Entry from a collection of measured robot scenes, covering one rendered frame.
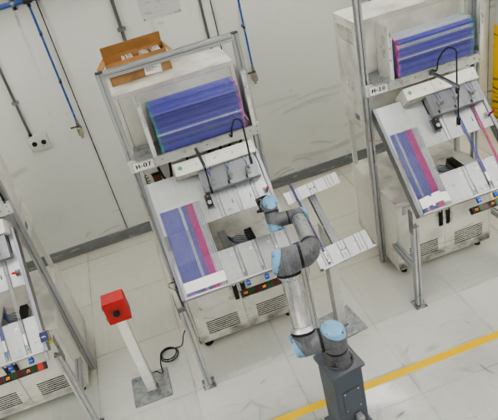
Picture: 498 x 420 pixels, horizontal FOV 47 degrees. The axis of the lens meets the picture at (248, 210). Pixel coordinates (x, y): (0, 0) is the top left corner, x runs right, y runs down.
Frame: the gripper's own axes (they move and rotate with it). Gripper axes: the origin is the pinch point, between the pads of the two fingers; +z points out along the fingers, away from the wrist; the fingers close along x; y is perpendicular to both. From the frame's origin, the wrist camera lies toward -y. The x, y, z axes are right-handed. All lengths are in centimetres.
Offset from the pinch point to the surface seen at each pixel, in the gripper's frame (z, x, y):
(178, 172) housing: 0, 39, 36
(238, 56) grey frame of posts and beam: -26, -11, 83
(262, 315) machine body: 54, 15, -64
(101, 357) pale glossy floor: 84, 127, -57
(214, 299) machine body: 39, 42, -42
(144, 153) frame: -2, 53, 52
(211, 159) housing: 0.2, 18.5, 37.6
